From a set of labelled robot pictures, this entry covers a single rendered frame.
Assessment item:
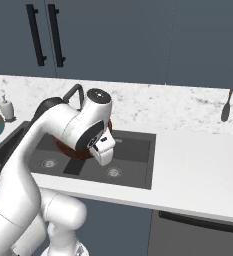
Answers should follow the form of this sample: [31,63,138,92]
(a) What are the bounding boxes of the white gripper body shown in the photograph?
[89,137,117,167]

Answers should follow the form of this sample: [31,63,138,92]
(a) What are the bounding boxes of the dark red bowl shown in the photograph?
[52,119,114,161]

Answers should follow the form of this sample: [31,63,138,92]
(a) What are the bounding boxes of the dark grey double sink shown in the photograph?
[0,120,157,191]

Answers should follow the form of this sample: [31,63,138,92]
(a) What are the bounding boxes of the black sink tap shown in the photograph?
[62,83,86,111]

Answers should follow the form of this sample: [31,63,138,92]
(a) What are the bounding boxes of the blue-grey base cupboard door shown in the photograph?
[75,197,154,256]

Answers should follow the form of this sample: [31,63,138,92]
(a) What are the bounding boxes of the white soap dispenser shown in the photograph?
[0,93,16,122]

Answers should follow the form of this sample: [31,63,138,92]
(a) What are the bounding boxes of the grey dishwasher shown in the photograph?
[146,209,233,256]

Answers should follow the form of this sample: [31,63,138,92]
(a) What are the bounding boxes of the blue-grey wall cupboard door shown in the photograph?
[44,0,175,86]
[0,0,58,78]
[165,0,233,90]

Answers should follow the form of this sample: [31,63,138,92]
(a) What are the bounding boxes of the black dishwasher handle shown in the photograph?
[158,210,233,235]

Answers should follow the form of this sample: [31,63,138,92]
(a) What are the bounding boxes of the black bar cupboard handle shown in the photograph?
[47,3,67,68]
[25,3,48,67]

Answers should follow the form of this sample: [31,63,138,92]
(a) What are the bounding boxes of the hanging spoon with wooden handle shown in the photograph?
[220,88,233,123]

